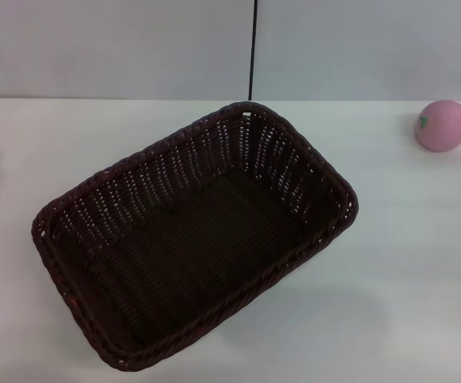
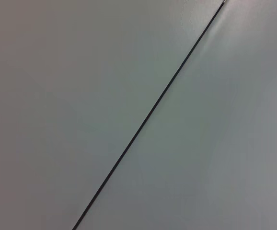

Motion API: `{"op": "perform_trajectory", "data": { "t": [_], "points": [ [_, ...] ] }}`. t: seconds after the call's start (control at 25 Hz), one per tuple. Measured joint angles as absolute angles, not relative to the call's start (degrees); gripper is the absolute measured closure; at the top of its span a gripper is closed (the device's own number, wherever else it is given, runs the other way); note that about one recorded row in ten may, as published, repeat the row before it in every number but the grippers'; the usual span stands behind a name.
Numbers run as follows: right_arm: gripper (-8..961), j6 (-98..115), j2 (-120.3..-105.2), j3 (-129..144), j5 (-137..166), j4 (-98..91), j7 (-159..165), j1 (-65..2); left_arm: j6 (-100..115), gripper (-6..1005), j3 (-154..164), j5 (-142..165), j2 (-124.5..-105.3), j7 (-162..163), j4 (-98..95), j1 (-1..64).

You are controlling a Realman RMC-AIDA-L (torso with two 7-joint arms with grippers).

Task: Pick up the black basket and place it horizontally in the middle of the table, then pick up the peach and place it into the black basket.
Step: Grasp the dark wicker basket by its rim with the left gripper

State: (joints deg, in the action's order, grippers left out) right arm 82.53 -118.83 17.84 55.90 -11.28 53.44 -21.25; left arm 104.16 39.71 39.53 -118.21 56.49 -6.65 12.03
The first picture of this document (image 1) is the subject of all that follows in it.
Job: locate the dark brown woven basket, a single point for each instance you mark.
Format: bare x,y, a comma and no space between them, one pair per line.
198,239

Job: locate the pink peach toy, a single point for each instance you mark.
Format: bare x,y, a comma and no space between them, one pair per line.
444,127

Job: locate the black vertical wall strip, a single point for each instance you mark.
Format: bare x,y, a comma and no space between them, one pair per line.
253,48

